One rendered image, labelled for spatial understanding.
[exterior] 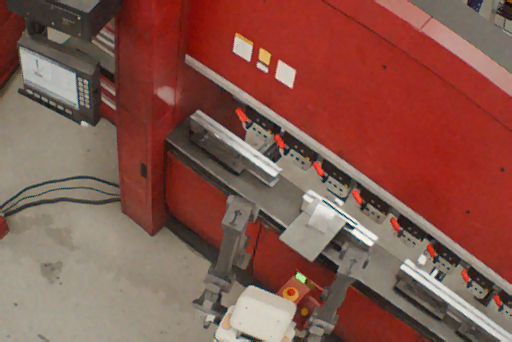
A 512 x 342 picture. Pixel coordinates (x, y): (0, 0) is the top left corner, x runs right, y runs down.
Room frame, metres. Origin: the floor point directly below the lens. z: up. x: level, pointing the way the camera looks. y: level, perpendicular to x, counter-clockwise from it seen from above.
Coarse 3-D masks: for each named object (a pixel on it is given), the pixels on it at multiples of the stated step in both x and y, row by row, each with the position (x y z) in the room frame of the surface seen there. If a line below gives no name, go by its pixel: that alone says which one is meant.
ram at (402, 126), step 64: (192, 0) 2.21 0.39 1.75; (256, 0) 2.06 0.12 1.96; (320, 0) 1.94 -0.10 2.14; (192, 64) 2.19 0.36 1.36; (256, 64) 2.04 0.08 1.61; (320, 64) 1.91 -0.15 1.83; (384, 64) 1.80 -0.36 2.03; (320, 128) 1.88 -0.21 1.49; (384, 128) 1.76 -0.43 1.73; (448, 128) 1.66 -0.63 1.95; (448, 192) 1.60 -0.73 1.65
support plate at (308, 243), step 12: (312, 204) 1.84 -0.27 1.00; (300, 216) 1.77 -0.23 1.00; (336, 216) 1.80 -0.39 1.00; (288, 228) 1.70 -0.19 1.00; (300, 228) 1.71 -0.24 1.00; (336, 228) 1.74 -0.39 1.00; (288, 240) 1.64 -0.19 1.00; (300, 240) 1.65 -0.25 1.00; (312, 240) 1.66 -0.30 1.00; (324, 240) 1.67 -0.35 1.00; (300, 252) 1.59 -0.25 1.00; (312, 252) 1.60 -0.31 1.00
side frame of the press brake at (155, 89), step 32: (128, 0) 2.11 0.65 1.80; (160, 0) 2.05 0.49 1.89; (128, 32) 2.11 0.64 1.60; (160, 32) 2.06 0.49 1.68; (128, 64) 2.11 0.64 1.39; (160, 64) 2.07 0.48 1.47; (128, 96) 2.11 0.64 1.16; (160, 96) 2.08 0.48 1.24; (192, 96) 2.29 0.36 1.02; (224, 96) 2.53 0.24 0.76; (128, 128) 2.10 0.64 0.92; (160, 128) 2.09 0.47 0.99; (128, 160) 2.11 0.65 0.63; (160, 160) 2.09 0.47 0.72; (128, 192) 2.11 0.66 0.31; (160, 192) 2.09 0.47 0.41; (160, 224) 2.09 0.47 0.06
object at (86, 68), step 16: (32, 48) 1.95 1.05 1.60; (48, 48) 1.96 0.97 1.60; (64, 48) 1.99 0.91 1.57; (64, 64) 1.89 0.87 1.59; (80, 64) 1.89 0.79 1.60; (96, 64) 1.93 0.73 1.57; (80, 80) 1.86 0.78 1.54; (96, 80) 1.88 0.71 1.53; (48, 96) 1.92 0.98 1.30; (80, 96) 1.86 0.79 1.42; (96, 96) 1.87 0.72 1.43; (80, 112) 1.87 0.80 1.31; (96, 112) 1.86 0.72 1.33
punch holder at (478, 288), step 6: (468, 270) 1.47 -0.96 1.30; (474, 270) 1.46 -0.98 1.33; (474, 276) 1.45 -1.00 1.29; (480, 276) 1.44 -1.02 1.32; (462, 282) 1.46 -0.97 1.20; (474, 282) 1.45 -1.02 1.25; (480, 282) 1.43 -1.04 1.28; (486, 282) 1.42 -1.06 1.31; (492, 282) 1.41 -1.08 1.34; (474, 288) 1.43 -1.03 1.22; (480, 288) 1.42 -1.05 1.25; (486, 288) 1.41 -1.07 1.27; (474, 294) 1.42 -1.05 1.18; (480, 294) 1.41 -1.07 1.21; (486, 294) 1.40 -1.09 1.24
